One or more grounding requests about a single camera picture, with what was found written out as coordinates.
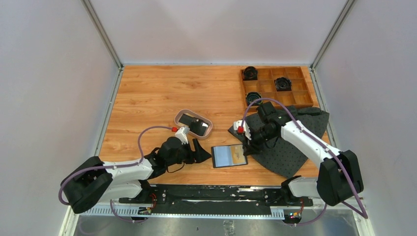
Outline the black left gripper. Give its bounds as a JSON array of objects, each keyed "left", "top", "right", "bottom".
[{"left": 166, "top": 138, "right": 211, "bottom": 167}]

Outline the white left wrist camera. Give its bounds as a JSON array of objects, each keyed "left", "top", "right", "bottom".
[{"left": 171, "top": 126, "right": 190, "bottom": 145}]

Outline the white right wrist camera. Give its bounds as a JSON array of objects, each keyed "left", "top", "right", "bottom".
[{"left": 233, "top": 120, "right": 251, "bottom": 140}]

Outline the wooden compartment tray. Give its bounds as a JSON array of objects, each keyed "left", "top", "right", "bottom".
[{"left": 239, "top": 66, "right": 314, "bottom": 110}]

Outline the black rolled belt top left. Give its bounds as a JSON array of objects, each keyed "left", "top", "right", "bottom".
[{"left": 242, "top": 66, "right": 258, "bottom": 81}]

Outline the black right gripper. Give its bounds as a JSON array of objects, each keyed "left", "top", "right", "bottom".
[{"left": 243, "top": 126, "right": 277, "bottom": 156}]

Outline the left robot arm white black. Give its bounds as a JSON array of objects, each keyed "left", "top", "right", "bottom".
[{"left": 59, "top": 137, "right": 211, "bottom": 214}]

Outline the black rolled belt middle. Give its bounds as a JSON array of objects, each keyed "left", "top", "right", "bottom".
[{"left": 274, "top": 77, "right": 292, "bottom": 91}]

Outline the pink oval card tray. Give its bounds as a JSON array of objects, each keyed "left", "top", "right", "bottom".
[{"left": 174, "top": 109, "right": 213, "bottom": 140}]

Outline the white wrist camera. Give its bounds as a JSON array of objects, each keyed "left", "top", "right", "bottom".
[
  {"left": 171, "top": 126, "right": 190, "bottom": 145},
  {"left": 233, "top": 120, "right": 251, "bottom": 140}
]

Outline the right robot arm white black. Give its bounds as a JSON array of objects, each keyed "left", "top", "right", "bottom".
[{"left": 233, "top": 98, "right": 364, "bottom": 206}]

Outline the dark grey dotted cloth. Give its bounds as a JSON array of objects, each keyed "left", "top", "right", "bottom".
[{"left": 228, "top": 102, "right": 329, "bottom": 178}]

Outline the black card holder wallet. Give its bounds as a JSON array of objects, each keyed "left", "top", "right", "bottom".
[{"left": 211, "top": 144, "right": 248, "bottom": 168}]

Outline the aluminium frame rail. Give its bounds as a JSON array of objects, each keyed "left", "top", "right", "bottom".
[{"left": 59, "top": 183, "right": 375, "bottom": 236}]

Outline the black rolled belt green pattern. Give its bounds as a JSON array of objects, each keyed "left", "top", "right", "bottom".
[{"left": 245, "top": 91, "right": 262, "bottom": 106}]

